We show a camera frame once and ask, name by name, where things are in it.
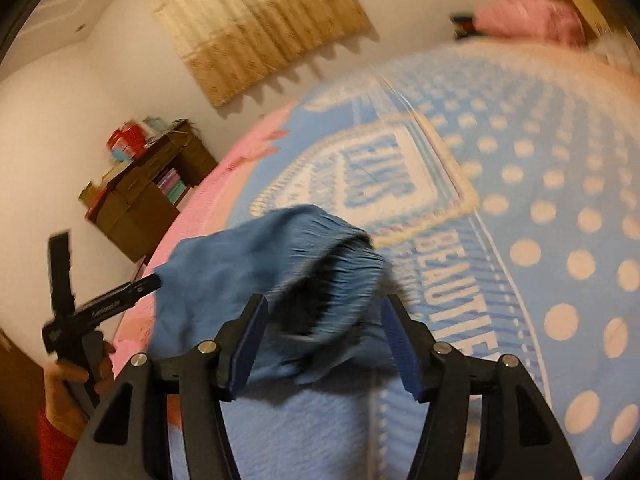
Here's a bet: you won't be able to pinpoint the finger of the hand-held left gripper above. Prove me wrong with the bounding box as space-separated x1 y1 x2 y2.
125 274 162 304

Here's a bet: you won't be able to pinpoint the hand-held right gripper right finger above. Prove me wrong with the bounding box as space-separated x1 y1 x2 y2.
381 294 583 480

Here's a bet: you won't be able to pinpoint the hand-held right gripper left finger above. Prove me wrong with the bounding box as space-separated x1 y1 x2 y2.
62 294 268 480

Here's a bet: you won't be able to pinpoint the blue pants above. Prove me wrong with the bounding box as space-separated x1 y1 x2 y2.
147 204 416 386

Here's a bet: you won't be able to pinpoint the person's left forearm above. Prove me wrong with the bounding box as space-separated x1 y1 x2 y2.
37 412 78 480

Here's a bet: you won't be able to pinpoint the person's left hand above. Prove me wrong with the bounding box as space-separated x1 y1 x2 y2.
44 342 118 441

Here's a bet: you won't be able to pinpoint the brown wooden desk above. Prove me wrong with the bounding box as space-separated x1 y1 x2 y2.
77 119 218 263

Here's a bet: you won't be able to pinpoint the stack of pastel boxes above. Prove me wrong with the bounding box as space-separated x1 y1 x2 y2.
155 167 189 206

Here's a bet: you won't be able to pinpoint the brown cardboard box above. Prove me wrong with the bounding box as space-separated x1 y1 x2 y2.
77 180 108 208

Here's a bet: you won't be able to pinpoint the red gift bag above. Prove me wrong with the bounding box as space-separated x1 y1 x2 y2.
109 125 146 158

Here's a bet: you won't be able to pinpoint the bed with patterned sheet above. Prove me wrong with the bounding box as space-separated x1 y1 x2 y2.
107 40 640 480

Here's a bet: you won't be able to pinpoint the beige patterned window curtain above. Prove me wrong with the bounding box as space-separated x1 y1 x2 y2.
127 0 373 108

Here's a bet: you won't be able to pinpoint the dark clothes pile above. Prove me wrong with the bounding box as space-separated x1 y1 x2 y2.
450 12 481 38

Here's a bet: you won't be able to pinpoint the pink folded quilt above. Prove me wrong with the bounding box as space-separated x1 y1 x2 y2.
472 0 588 48

